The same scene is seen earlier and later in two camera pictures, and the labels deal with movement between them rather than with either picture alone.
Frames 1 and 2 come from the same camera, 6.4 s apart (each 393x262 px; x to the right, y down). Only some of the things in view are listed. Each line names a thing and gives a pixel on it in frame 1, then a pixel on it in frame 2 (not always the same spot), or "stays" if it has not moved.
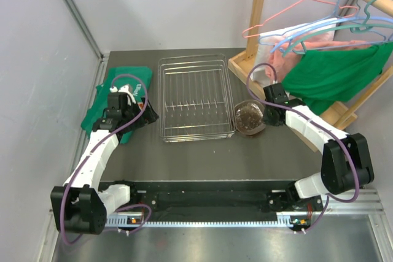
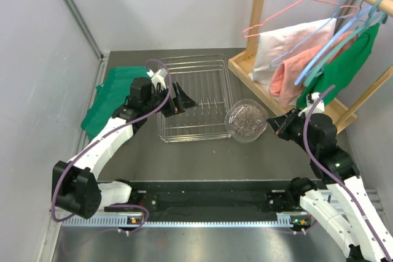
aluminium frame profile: (75, 13) stays
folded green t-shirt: (139, 78) stays
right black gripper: (269, 121) to (279, 124)
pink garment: (284, 53) to (288, 78)
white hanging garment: (267, 38) stays
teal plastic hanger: (328, 29) to (374, 19)
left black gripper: (150, 118) to (182, 102)
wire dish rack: (195, 98) stays
